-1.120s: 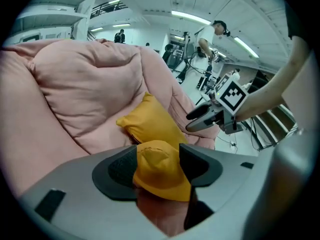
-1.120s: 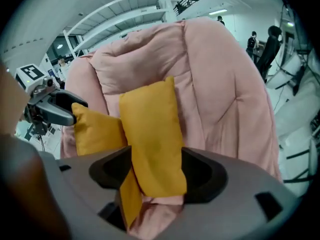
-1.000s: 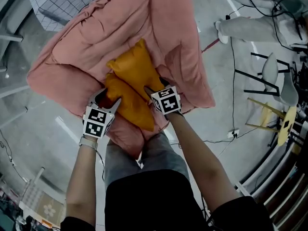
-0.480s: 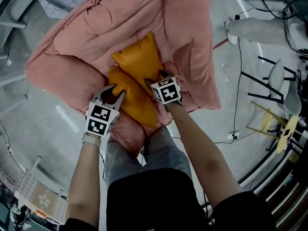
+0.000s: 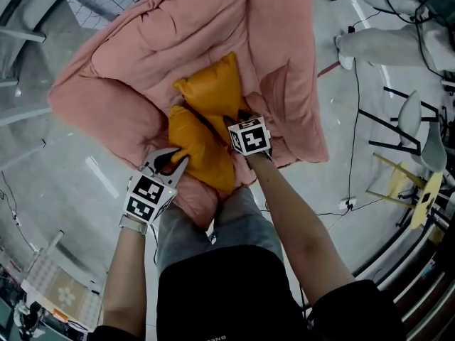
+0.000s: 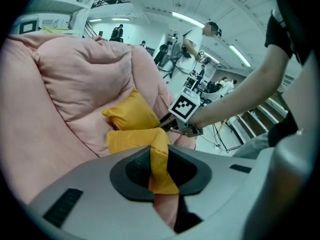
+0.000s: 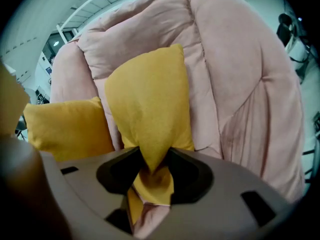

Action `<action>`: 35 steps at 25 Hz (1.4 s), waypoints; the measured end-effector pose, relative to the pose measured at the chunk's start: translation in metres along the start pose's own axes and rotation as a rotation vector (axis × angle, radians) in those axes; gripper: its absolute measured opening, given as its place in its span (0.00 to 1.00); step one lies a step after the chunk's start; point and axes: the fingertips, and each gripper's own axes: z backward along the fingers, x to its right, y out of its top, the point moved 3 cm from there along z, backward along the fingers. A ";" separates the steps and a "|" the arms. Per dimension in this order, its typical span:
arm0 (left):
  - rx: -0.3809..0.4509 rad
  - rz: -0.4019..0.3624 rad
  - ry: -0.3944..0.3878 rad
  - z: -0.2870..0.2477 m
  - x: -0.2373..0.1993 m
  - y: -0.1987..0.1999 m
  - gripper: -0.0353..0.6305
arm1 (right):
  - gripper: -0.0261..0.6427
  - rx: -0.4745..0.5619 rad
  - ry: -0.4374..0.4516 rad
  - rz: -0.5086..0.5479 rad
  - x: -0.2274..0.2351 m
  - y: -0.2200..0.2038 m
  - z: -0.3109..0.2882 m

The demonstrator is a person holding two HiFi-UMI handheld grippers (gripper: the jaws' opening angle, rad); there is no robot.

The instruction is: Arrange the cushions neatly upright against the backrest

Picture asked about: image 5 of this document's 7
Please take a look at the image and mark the floral patterned cloth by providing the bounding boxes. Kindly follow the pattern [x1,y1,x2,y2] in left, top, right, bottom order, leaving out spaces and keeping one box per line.
[21,250,105,332]

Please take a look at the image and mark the black floor cable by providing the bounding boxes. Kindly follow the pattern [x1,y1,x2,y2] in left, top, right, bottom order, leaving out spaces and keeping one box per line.
[346,57,362,202]

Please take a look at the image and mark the person's black shirt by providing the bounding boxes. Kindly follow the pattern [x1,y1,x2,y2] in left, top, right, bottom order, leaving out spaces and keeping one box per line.
[92,245,408,341]

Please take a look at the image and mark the person's right forearm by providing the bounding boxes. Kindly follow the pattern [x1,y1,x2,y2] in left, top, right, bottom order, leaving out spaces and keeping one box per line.
[245,153,356,307]

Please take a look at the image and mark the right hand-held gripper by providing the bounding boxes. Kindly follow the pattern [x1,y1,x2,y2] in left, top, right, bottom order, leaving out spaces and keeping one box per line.
[222,109,274,162]

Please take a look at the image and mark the white side table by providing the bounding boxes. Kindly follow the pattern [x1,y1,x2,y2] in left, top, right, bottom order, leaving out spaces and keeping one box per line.
[0,0,65,177]

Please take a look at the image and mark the grey shell chair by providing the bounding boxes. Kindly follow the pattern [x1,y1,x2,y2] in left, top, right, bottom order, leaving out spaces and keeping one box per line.
[358,86,449,174]

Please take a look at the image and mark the white wristband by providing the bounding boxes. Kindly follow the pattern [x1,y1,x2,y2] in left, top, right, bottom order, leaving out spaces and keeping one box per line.
[118,214,149,235]

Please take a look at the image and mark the yellow round stool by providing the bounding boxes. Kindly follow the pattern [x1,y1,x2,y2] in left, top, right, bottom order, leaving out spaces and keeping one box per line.
[365,152,445,231]

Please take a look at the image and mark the person's left forearm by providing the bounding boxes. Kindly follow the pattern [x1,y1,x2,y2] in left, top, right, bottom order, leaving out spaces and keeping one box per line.
[101,227,149,337]

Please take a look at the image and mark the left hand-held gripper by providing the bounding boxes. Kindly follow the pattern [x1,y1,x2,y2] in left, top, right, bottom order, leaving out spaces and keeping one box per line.
[122,146,191,226]

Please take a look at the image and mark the pink quilted blanket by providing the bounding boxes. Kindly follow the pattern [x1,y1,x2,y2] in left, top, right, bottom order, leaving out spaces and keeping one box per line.
[47,0,331,231]

